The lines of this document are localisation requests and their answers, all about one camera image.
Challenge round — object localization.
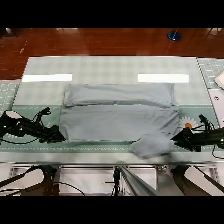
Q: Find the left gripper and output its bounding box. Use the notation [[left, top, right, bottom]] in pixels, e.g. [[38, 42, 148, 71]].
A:
[[38, 126, 67, 144]]

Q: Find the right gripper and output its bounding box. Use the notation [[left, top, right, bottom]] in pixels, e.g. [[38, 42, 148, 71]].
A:
[[170, 128, 203, 153]]

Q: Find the light grey shirt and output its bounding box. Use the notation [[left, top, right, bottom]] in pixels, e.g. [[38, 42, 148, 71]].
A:
[[59, 82, 181, 159]]

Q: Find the white garment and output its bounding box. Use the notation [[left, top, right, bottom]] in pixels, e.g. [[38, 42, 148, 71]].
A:
[[214, 70, 224, 90]]

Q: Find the blue round object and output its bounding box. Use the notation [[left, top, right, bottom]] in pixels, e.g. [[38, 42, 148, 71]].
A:
[[167, 30, 183, 42]]

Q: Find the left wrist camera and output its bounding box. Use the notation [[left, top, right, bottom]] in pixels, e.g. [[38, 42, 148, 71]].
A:
[[33, 106, 53, 123]]

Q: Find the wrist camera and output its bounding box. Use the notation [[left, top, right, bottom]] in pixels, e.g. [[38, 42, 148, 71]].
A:
[[33, 106, 53, 123], [198, 114, 215, 131]]

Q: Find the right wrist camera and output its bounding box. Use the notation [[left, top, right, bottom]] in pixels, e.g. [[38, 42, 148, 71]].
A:
[[198, 114, 215, 131]]

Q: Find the black cable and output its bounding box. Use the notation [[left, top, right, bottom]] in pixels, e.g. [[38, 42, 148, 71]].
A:
[[0, 137, 42, 146], [53, 179, 86, 196]]

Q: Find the silver frame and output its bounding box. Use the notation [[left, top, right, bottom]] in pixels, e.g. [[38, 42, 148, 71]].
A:
[[0, 161, 224, 197]]

